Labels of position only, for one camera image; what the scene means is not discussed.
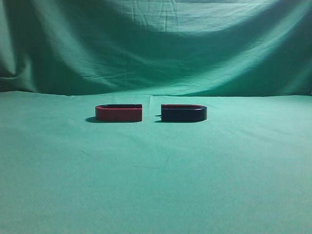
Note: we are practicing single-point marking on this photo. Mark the blue-red horseshoe magnet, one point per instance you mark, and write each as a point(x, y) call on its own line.
point(183, 113)

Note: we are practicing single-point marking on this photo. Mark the left red-blue horseshoe magnet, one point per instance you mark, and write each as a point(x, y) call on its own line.
point(119, 112)

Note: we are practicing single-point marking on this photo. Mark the green cloth backdrop and cover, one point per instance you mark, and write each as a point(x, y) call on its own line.
point(246, 169)

